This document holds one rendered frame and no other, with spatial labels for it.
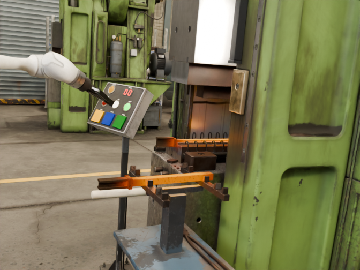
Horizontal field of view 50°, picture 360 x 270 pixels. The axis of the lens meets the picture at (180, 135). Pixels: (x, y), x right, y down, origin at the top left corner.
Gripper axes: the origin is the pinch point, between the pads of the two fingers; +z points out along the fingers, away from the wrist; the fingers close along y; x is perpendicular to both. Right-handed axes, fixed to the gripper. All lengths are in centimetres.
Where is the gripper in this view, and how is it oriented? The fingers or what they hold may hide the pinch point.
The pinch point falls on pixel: (108, 100)
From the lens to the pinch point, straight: 210.6
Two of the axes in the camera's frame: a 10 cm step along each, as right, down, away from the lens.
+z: 5.4, 4.1, 7.3
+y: 7.3, 1.9, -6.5
